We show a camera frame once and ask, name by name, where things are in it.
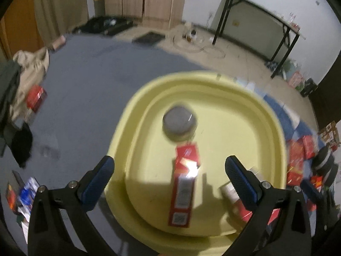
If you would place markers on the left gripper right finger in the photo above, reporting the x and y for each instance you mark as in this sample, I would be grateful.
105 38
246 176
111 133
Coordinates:
279 224

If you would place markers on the yellow plastic basin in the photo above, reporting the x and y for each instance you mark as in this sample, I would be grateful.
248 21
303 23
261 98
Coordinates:
230 121

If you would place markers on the beige cloth pile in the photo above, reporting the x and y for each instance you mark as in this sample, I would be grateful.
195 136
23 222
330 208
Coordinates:
34 67

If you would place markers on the pink bag by wall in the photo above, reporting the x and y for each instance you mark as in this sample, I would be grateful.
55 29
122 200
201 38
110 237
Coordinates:
295 80

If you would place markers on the red white cigarette pack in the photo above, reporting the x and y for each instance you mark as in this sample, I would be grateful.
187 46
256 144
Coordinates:
228 192

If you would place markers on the grey bed sheet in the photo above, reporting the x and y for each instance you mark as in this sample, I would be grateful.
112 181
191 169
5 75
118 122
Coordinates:
89 82

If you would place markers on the black folding table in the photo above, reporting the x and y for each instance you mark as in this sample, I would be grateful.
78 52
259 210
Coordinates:
262 31

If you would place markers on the long red carton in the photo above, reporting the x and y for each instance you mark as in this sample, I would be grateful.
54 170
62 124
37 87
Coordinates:
186 167

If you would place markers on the large red flat box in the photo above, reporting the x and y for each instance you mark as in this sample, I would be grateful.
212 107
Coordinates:
299 151

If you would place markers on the black bag by wall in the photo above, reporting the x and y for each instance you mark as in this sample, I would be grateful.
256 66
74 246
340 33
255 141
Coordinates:
309 87

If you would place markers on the blue white plush rug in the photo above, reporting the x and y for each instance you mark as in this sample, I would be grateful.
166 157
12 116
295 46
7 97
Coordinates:
293 126

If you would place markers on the black open case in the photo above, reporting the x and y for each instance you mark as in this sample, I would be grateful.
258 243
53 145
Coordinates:
104 25

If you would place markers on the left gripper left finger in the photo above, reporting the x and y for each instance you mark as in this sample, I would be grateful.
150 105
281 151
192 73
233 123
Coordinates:
47 233

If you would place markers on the round grey tin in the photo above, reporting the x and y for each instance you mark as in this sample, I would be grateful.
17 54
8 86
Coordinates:
179 123

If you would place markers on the red pack on bed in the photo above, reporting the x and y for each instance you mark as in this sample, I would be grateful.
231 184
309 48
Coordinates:
35 98

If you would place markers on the large black foam cylinder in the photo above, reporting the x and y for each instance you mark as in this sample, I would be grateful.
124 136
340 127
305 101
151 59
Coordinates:
323 164

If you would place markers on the black tray on floor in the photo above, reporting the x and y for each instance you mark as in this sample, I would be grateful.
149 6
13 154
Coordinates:
150 38

